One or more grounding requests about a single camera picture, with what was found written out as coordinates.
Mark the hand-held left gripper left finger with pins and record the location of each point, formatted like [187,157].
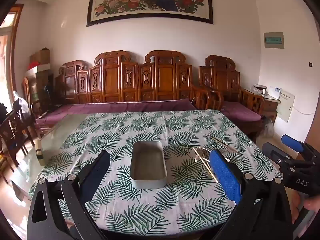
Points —
[97,172]

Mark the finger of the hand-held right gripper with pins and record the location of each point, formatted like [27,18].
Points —
[267,147]
[291,142]

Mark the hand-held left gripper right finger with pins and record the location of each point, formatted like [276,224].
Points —
[225,177]

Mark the brown wooden chopstick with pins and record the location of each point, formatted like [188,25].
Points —
[225,144]

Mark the white spoon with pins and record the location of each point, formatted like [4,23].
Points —
[201,152]

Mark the metal tray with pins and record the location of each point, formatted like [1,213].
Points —
[147,165]

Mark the person's right hand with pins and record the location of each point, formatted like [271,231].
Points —
[311,203]

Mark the grey plastic bag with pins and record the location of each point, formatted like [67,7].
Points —
[267,127]

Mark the wooden side table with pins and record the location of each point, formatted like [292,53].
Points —
[271,106]

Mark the purple armchair cushion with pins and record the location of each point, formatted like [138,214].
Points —
[240,112]

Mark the white blue device box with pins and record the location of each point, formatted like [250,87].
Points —
[276,92]

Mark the white tissue box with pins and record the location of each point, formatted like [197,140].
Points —
[260,88]

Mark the small pale box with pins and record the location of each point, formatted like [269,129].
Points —
[39,152]

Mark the long purple sofa cushion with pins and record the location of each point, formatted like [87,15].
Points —
[100,108]

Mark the leaf print tablecloth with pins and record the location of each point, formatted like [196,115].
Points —
[162,127]

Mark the carved wooden armchair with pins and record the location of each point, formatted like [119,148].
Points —
[220,77]

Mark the dark wooden dining chair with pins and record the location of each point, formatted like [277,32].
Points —
[15,135]

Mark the long carved wooden sofa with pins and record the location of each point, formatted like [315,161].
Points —
[112,80]

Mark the clear plastic bag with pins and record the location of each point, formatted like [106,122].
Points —
[22,105]

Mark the dark cloth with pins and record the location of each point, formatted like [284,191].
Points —
[3,112]

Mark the white box with red flowers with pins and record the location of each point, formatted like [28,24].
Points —
[40,69]

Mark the framed peacock flower painting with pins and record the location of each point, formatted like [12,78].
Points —
[150,0]

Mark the white metal wall panel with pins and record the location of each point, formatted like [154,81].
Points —
[285,107]

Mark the grey wall electrical box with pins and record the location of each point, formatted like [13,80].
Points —
[275,43]

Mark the wooden window frame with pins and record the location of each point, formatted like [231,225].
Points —
[13,42]

